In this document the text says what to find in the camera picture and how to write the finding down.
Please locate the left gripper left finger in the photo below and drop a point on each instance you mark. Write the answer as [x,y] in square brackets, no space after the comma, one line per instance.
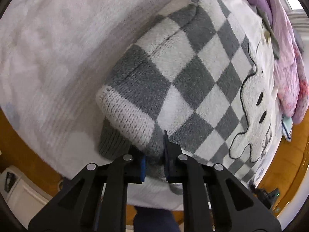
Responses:
[95,199]

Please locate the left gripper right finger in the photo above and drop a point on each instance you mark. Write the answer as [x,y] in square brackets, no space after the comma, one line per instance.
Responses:
[213,199]

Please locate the grey white checkered cardigan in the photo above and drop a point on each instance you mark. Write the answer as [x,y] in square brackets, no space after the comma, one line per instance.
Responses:
[201,77]

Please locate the black charger with green light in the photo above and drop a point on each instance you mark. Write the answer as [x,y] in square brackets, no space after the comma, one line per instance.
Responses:
[266,198]

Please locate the person's dark blue trousers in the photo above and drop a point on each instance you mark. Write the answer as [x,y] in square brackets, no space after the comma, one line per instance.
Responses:
[154,220]

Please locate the wooden headboard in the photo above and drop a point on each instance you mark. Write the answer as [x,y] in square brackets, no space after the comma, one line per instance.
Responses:
[288,168]

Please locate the white box on floor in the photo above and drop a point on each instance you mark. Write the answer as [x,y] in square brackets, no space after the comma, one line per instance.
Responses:
[24,198]

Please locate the light blue striped pillow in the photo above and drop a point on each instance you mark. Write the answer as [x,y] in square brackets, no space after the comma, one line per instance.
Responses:
[287,126]

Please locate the purple floral quilt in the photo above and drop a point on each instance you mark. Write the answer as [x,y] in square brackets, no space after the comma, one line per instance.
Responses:
[289,71]

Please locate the white floral bed sheet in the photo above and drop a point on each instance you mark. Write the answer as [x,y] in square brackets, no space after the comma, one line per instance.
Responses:
[55,56]

